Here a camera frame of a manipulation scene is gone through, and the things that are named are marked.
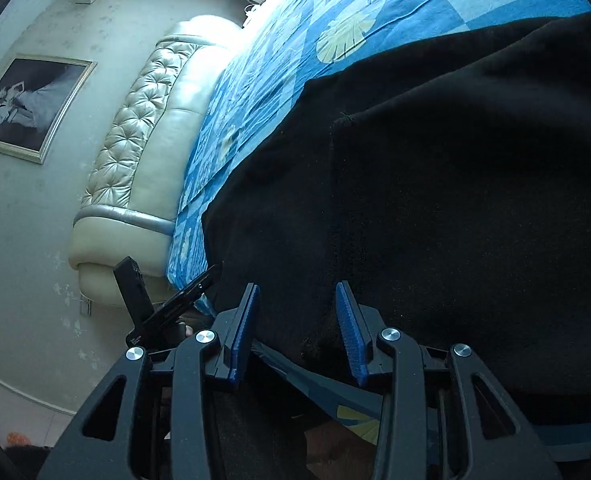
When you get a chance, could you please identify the blue patterned bed sheet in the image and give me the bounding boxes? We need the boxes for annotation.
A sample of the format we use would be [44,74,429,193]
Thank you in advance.
[165,0,591,461]

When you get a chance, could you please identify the black pants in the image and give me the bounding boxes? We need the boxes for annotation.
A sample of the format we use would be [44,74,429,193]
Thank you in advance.
[202,13,591,425]

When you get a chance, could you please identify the cream tufted leather headboard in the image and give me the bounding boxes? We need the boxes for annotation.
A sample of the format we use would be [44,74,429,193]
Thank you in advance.
[68,15,242,308]

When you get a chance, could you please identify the framed wall picture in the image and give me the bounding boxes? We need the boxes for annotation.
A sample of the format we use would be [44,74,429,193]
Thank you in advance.
[0,54,97,165]

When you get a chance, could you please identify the person's left hand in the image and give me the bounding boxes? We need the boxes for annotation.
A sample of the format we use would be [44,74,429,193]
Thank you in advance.
[179,312,214,338]

